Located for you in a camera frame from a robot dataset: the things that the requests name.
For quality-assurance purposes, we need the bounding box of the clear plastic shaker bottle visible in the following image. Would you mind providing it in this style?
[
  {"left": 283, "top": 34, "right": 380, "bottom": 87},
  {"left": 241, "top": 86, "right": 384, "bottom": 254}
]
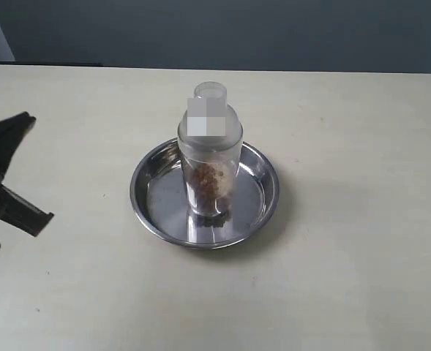
[{"left": 177, "top": 81, "right": 243, "bottom": 216}]

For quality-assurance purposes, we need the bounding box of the round stainless steel plate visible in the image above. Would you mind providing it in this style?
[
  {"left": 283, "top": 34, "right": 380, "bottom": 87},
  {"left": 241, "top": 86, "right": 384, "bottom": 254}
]
[{"left": 130, "top": 138, "right": 280, "bottom": 250}]

